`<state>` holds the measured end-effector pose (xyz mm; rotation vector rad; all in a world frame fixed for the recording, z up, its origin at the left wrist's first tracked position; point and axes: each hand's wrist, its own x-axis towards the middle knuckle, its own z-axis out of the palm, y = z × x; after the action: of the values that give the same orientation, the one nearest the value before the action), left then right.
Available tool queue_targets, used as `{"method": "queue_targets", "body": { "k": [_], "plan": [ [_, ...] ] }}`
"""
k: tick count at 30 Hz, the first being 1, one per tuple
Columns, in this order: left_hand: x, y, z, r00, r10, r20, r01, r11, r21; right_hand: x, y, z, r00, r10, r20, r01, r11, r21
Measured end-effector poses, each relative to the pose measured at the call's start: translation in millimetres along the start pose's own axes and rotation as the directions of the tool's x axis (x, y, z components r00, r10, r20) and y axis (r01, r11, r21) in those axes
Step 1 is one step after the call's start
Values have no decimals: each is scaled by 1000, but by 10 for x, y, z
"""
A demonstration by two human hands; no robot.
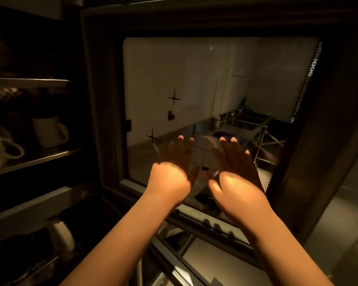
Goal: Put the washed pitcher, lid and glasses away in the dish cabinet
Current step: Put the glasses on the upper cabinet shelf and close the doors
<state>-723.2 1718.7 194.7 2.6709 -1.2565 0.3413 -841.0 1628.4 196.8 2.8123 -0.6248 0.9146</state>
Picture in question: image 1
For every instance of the chrome faucet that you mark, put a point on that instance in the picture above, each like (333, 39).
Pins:
(235, 111)

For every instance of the person's left forearm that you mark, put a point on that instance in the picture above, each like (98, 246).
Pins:
(122, 250)

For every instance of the stainless steel sink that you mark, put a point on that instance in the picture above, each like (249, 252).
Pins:
(247, 122)

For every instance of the dark blue cloth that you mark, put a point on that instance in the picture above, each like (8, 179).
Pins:
(226, 137)

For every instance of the person's left hand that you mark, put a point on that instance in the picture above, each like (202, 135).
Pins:
(170, 181)

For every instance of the black wall socket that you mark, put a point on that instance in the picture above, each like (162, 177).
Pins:
(170, 115)

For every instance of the metal trolley frame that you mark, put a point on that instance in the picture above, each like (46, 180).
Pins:
(267, 145)

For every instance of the person's right hand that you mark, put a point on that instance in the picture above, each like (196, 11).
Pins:
(238, 193)

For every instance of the person's right forearm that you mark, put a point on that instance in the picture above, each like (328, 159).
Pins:
(286, 256)

